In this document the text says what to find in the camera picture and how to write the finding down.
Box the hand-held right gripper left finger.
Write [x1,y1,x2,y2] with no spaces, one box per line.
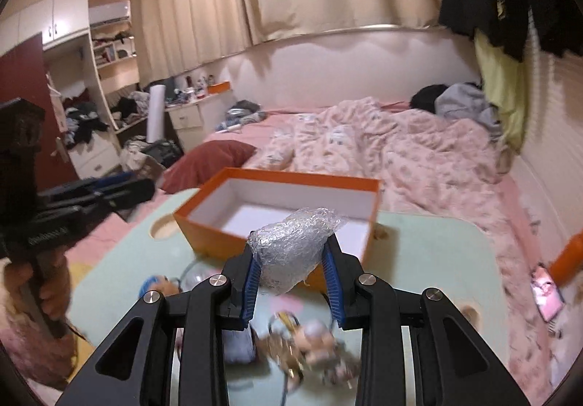
[55,244,261,406]

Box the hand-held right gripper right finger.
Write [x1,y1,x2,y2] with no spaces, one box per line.
[321,233,531,406]

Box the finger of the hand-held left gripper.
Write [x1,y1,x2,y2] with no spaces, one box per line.
[43,173,142,203]
[73,178,156,218]

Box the clear plastic ball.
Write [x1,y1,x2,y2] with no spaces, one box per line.
[180,262,215,290]

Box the clear bubble wrap bundle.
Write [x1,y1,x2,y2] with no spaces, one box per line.
[247,207,349,296]

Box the bunch of keys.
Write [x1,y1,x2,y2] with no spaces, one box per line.
[257,312,306,384]

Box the orange cardboard box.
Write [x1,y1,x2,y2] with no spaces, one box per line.
[172,167,382,268]

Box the blue orange plush keychain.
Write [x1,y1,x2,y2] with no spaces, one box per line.
[139,276,183,297]

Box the person's left forearm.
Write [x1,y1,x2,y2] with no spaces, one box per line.
[0,288,96,389]

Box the person's left hand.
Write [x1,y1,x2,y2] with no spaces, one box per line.
[4,251,74,320]

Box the black bag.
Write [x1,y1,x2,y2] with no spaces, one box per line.
[141,139,183,170]

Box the pile of clothes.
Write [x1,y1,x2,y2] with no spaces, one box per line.
[61,89,112,147]
[111,91,151,120]

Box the dark red pillow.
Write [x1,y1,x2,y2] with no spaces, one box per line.
[161,140,258,195]

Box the white paper roll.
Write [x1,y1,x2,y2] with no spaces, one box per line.
[146,84,167,143]

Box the yellow cartoon blanket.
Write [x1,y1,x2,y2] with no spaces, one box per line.
[66,260,98,370]

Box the white nightstand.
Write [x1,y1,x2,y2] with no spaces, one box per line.
[166,91,233,152]

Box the beige shelf unit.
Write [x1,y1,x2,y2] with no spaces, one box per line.
[43,21,151,179]

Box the mint cartoon lap table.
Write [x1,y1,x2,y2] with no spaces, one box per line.
[64,187,497,406]

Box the group of toiletry bottles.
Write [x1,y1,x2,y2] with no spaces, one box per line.
[175,74,215,101]

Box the grey blue clothes heap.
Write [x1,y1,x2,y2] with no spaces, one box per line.
[219,100,267,133]

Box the dark red door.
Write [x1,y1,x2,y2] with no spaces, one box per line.
[0,33,78,188]

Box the pink floral blanket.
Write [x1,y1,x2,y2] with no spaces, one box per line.
[255,96,515,279]

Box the white air conditioner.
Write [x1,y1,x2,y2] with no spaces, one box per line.
[88,1,132,28]

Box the bed with pink sheet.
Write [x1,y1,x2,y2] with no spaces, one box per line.
[64,105,566,406]

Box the smartphone with pink screen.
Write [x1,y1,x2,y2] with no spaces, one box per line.
[531,265,566,322]

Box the black garment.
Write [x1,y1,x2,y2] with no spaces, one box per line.
[409,84,449,110]

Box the grey garment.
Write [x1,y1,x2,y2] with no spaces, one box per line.
[434,82,502,140]

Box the orange box lid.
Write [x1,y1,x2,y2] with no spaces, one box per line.
[549,235,583,286]

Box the yellow-green garment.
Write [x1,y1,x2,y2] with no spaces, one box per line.
[474,30,531,156]

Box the pale figure keychain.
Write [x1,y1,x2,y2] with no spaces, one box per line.
[319,356,365,389]

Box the white wall cabinet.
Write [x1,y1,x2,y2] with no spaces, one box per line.
[0,0,89,54]

